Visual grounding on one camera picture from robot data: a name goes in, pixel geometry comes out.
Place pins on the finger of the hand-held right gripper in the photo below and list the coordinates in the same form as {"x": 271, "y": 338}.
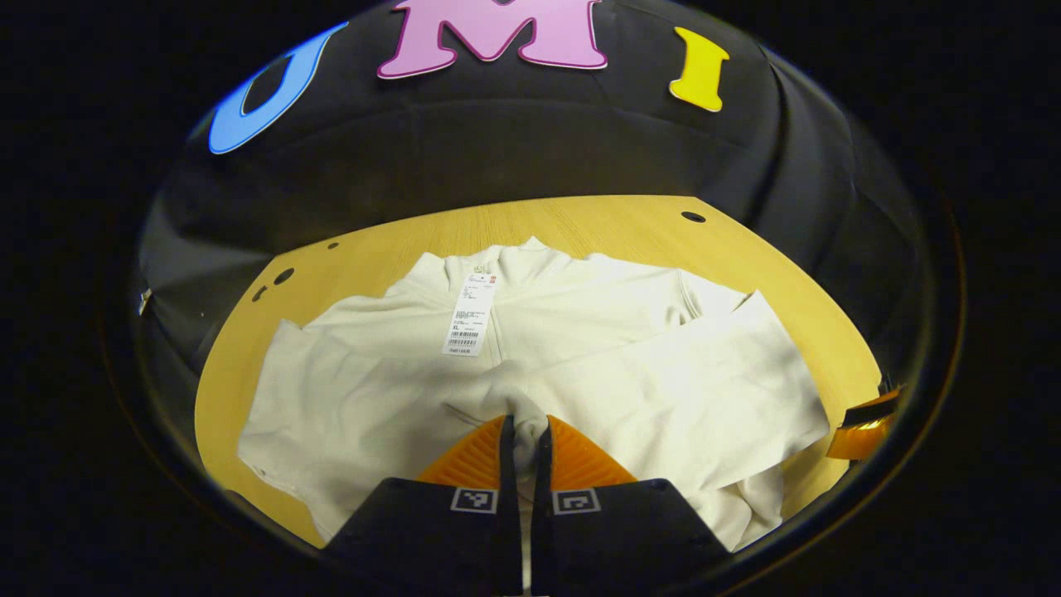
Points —
{"x": 862, "y": 431}

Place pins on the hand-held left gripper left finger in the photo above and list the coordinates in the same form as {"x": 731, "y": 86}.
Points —
{"x": 464, "y": 539}

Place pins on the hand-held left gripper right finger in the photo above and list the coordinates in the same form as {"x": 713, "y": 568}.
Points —
{"x": 605, "y": 539}

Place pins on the cream white sweatshirt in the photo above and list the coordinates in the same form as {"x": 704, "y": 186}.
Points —
{"x": 630, "y": 373}

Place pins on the white paper garment tag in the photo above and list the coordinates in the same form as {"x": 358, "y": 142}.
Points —
{"x": 469, "y": 315}

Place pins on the black backdrop cloth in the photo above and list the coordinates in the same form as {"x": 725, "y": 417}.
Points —
{"x": 497, "y": 149}

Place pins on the small white cloth clip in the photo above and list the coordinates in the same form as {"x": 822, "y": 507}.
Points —
{"x": 145, "y": 301}

